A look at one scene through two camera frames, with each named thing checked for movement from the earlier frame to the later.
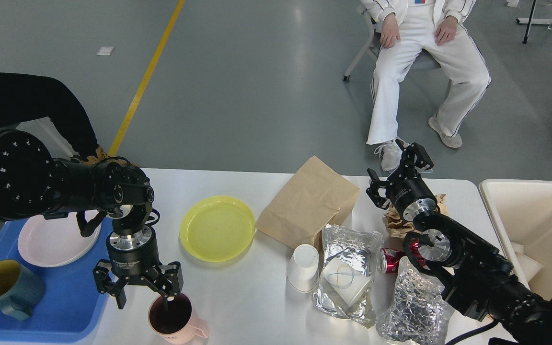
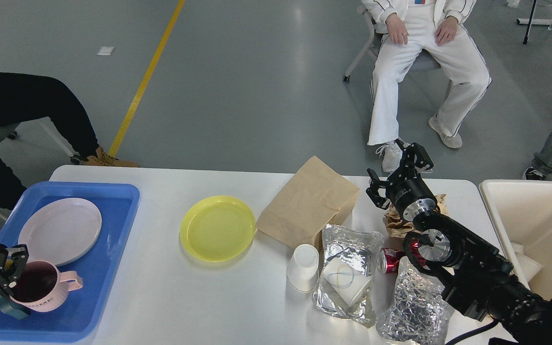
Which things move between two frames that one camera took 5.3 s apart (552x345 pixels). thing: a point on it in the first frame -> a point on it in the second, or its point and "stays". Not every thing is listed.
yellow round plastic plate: [217, 228] stays
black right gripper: [409, 197] stays
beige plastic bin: [540, 224] stays
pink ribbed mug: [177, 325] -> [43, 288]
